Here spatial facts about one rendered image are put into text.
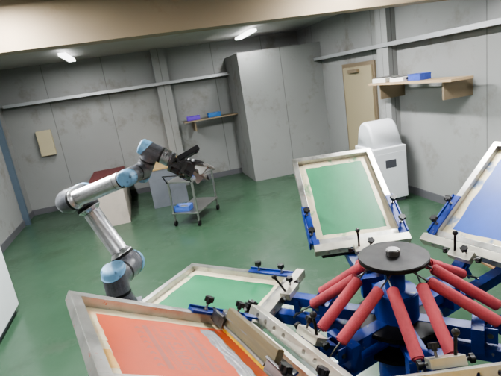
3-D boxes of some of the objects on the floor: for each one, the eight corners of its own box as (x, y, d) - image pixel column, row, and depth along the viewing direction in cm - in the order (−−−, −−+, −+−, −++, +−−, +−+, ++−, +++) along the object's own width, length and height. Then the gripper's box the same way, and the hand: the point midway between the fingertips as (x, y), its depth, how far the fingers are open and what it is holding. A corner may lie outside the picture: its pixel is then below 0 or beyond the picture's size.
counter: (131, 197, 939) (124, 165, 920) (130, 222, 746) (121, 183, 728) (101, 203, 924) (93, 171, 905) (93, 230, 732) (83, 192, 713)
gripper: (165, 175, 195) (203, 192, 197) (168, 160, 177) (210, 179, 179) (172, 160, 198) (210, 177, 201) (176, 144, 180) (218, 163, 183)
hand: (212, 173), depth 191 cm, fingers open, 14 cm apart
